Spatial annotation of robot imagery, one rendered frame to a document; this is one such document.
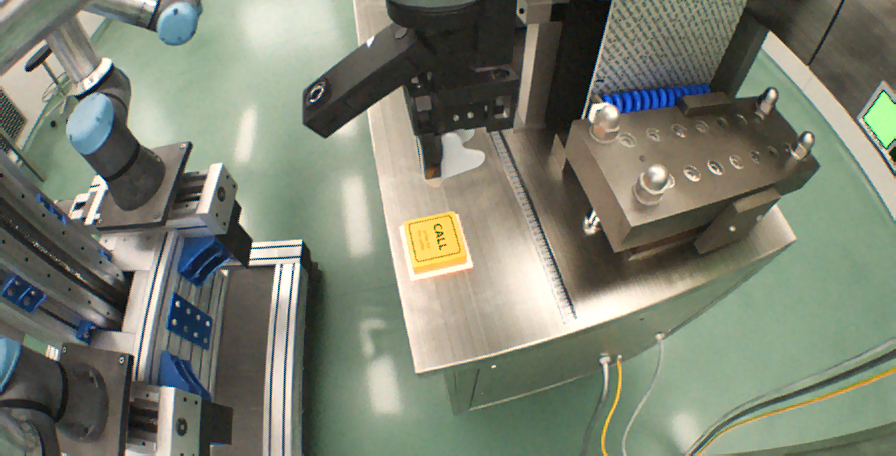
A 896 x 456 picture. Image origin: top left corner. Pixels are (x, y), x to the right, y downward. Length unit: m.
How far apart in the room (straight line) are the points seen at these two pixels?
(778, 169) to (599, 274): 0.31
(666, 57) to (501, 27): 0.34
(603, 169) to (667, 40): 0.21
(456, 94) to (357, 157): 1.60
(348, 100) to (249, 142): 1.92
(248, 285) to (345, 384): 0.47
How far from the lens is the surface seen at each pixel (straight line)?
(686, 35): 0.59
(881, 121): 0.62
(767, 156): 0.64
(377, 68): 0.28
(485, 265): 0.52
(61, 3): 0.33
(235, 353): 1.38
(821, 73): 0.67
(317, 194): 1.80
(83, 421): 0.80
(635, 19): 0.51
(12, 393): 0.71
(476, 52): 0.30
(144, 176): 0.93
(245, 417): 1.33
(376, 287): 1.51
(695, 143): 0.56
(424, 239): 0.51
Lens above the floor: 1.37
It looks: 56 degrees down
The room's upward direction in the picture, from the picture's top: 3 degrees counter-clockwise
